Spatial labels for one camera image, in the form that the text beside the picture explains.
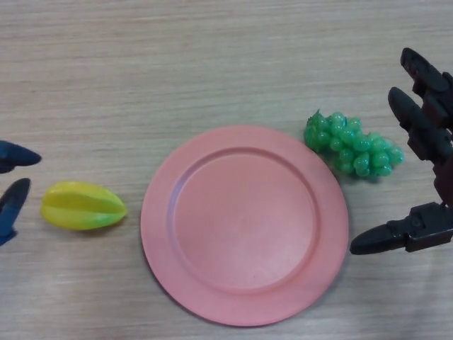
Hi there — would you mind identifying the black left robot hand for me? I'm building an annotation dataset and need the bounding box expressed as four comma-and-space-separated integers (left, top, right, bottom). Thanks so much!
0, 140, 42, 249

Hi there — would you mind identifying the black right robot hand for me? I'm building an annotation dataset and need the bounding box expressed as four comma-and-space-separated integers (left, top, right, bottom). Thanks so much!
350, 47, 453, 256

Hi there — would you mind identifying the yellow green starfruit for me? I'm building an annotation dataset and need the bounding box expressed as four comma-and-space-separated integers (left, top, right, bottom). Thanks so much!
40, 181, 129, 232

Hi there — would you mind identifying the pink round plate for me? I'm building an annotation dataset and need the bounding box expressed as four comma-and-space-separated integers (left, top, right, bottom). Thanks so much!
140, 123, 350, 327

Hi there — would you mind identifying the green grape bunch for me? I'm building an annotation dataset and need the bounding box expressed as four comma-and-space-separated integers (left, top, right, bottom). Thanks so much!
303, 108, 405, 181

